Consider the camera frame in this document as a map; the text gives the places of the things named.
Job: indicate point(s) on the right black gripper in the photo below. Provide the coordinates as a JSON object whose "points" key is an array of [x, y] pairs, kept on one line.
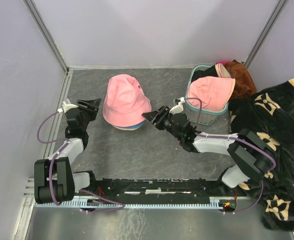
{"points": [[156, 117]]}

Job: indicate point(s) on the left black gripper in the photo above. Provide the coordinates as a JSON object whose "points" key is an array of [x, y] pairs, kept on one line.
{"points": [[93, 106]]}

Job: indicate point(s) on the blue bucket hat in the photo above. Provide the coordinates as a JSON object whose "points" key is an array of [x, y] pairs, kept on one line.
{"points": [[139, 123]]}

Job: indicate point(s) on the beige bucket hat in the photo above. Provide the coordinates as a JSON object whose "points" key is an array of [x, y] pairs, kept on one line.
{"points": [[128, 128]]}

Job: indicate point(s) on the pink bucket hat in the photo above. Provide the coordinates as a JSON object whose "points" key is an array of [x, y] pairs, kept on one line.
{"points": [[214, 92], [125, 102]]}

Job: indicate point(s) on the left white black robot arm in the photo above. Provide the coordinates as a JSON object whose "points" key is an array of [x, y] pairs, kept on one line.
{"points": [[54, 181]]}

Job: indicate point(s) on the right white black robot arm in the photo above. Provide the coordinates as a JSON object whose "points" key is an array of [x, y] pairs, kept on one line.
{"points": [[252, 156]]}

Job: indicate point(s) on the beige pink stacked hats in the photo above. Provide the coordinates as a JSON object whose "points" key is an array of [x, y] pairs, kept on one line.
{"points": [[221, 71]]}

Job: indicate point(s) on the teal plastic basket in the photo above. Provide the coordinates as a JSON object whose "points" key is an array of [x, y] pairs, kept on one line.
{"points": [[207, 117]]}

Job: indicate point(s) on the red cloth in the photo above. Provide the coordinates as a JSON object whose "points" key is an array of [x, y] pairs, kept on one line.
{"points": [[223, 62]]}

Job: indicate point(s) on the brown cloth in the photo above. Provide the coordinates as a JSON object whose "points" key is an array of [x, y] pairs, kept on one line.
{"points": [[244, 84]]}

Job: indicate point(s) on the black floral blanket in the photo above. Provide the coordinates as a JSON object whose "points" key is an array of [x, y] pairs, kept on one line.
{"points": [[270, 114]]}

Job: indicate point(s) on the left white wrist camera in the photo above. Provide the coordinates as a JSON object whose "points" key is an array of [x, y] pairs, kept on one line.
{"points": [[66, 106]]}

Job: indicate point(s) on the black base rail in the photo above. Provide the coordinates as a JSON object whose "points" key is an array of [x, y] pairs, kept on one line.
{"points": [[161, 191]]}

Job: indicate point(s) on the left aluminium corner post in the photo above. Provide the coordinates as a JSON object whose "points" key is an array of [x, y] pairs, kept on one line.
{"points": [[32, 8]]}

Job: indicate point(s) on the aluminium corner post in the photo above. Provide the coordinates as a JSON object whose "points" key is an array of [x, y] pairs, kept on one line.
{"points": [[32, 8], [265, 32]]}

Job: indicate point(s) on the light blue cable duct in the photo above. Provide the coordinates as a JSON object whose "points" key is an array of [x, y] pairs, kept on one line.
{"points": [[91, 203]]}

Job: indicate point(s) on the right aluminium corner post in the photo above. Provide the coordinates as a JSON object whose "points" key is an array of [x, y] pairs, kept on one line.
{"points": [[265, 32]]}

